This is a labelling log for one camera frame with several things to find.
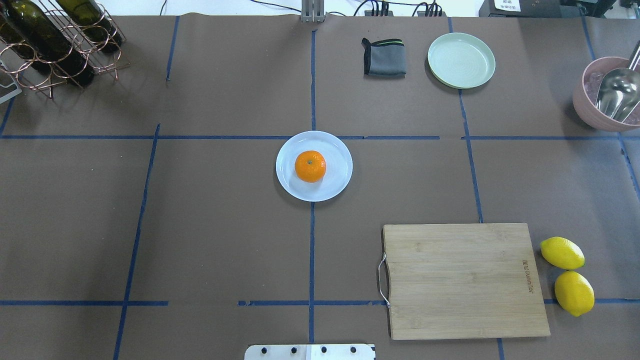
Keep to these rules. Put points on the yellow lemon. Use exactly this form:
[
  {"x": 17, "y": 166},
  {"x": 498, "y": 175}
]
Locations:
[
  {"x": 574, "y": 293},
  {"x": 562, "y": 253}
]

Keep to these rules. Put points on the shiny metal scoop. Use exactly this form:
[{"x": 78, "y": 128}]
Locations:
[{"x": 618, "y": 93}]

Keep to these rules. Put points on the folded grey cloth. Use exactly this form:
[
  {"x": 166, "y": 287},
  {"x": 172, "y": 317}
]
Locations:
[{"x": 384, "y": 58}]

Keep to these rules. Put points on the upper yellow lemon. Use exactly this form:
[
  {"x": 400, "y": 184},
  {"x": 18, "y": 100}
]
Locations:
[{"x": 574, "y": 293}]

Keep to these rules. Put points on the bamboo cutting board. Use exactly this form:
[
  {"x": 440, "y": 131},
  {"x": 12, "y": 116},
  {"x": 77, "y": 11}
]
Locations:
[{"x": 462, "y": 281}]

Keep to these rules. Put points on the pale green plate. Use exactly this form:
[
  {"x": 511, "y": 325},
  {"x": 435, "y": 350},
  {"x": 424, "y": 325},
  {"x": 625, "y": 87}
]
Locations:
[{"x": 461, "y": 61}]

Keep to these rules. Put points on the copper wire bottle rack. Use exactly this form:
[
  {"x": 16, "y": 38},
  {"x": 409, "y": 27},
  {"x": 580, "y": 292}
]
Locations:
[{"x": 21, "y": 64}]

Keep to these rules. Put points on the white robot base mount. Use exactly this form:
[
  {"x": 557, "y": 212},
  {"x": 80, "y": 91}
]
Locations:
[{"x": 326, "y": 351}]

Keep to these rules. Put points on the light blue plate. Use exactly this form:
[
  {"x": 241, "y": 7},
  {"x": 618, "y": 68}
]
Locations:
[{"x": 339, "y": 163}]

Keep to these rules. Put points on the lower yellow lemon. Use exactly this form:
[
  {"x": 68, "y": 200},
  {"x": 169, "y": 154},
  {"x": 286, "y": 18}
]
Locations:
[{"x": 562, "y": 253}]

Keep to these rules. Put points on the dark green wine bottle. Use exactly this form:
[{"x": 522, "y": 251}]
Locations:
[
  {"x": 50, "y": 44},
  {"x": 94, "y": 23}
]

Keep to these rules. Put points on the orange mandarin fruit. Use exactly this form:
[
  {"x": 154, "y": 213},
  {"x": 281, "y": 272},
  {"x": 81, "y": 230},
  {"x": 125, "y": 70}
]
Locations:
[{"x": 310, "y": 166}]

